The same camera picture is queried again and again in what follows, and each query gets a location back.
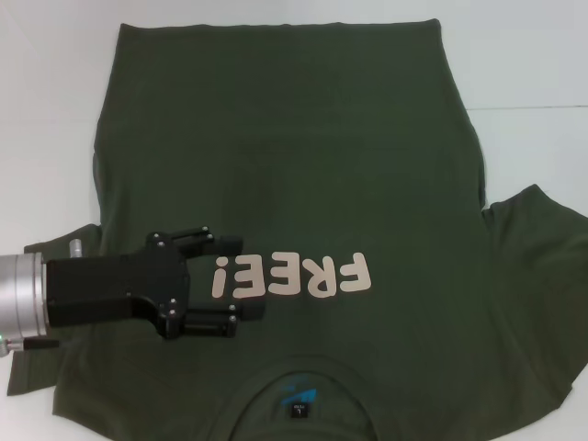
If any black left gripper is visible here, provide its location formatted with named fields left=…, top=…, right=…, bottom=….
left=44, top=225, right=267, bottom=342

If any dark green FREE! t-shirt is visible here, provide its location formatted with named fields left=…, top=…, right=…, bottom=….
left=6, top=17, right=588, bottom=441

